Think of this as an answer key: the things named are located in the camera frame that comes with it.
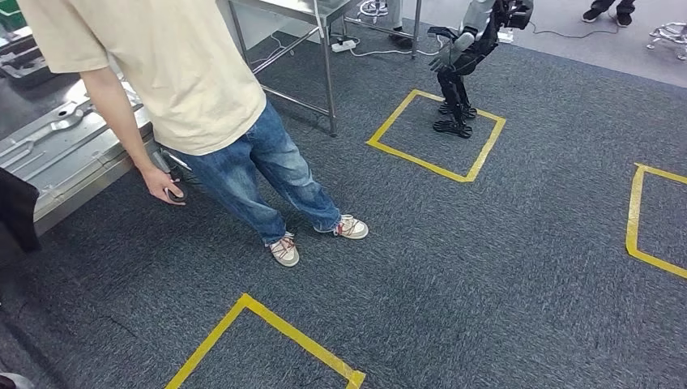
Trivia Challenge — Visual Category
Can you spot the person's hand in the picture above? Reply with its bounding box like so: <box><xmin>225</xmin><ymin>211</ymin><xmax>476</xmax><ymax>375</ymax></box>
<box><xmin>140</xmin><ymin>163</ymin><xmax>187</xmax><ymax>207</ymax></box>

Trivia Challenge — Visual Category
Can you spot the black handheld controller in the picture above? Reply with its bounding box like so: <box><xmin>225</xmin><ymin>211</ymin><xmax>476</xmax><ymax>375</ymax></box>
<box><xmin>163</xmin><ymin>179</ymin><xmax>189</xmax><ymax>204</ymax></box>

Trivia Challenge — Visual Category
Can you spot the black plastic panel part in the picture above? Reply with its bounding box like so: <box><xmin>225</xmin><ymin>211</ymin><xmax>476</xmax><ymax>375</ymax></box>
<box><xmin>0</xmin><ymin>167</ymin><xmax>43</xmax><ymax>254</ymax></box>

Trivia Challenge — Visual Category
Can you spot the stainless steel workbench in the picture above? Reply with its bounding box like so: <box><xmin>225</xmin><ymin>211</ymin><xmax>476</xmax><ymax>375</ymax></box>
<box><xmin>0</xmin><ymin>29</ymin><xmax>184</xmax><ymax>238</ymax></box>

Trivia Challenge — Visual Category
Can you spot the pressed sheet metal panel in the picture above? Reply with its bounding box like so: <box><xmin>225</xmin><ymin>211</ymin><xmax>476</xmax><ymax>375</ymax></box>
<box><xmin>0</xmin><ymin>80</ymin><xmax>156</xmax><ymax>186</ymax></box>

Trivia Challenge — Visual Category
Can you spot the person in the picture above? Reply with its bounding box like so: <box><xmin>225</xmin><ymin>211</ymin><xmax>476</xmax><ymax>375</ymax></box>
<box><xmin>15</xmin><ymin>0</ymin><xmax>370</xmax><ymax>268</ymax></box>
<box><xmin>581</xmin><ymin>0</ymin><xmax>637</xmax><ymax>28</ymax></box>
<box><xmin>387</xmin><ymin>0</ymin><xmax>415</xmax><ymax>50</ymax></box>

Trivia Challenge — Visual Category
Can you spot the stainless steel table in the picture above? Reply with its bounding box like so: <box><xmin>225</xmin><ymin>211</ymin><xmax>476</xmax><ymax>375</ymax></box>
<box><xmin>228</xmin><ymin>0</ymin><xmax>425</xmax><ymax>138</ymax></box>

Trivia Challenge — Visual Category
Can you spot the yellow floor tape square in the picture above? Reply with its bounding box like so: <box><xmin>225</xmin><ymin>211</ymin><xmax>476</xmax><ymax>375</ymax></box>
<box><xmin>366</xmin><ymin>88</ymin><xmax>507</xmax><ymax>185</ymax></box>

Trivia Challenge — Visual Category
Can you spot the silver chair base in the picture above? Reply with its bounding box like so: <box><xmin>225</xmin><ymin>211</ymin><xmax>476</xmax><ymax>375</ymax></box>
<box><xmin>356</xmin><ymin>0</ymin><xmax>390</xmax><ymax>20</ymax></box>
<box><xmin>646</xmin><ymin>21</ymin><xmax>687</xmax><ymax>61</ymax></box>

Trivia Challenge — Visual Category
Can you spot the humanoid robot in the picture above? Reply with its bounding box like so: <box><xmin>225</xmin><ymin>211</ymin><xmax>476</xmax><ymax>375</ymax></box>
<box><xmin>426</xmin><ymin>0</ymin><xmax>535</xmax><ymax>139</ymax></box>

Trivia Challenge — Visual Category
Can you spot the white cable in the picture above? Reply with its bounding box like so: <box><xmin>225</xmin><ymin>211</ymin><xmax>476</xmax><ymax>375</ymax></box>
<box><xmin>348</xmin><ymin>32</ymin><xmax>447</xmax><ymax>58</ymax></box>

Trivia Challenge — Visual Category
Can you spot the black cable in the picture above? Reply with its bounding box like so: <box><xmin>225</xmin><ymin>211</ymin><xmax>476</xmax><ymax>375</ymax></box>
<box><xmin>528</xmin><ymin>13</ymin><xmax>624</xmax><ymax>41</ymax></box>

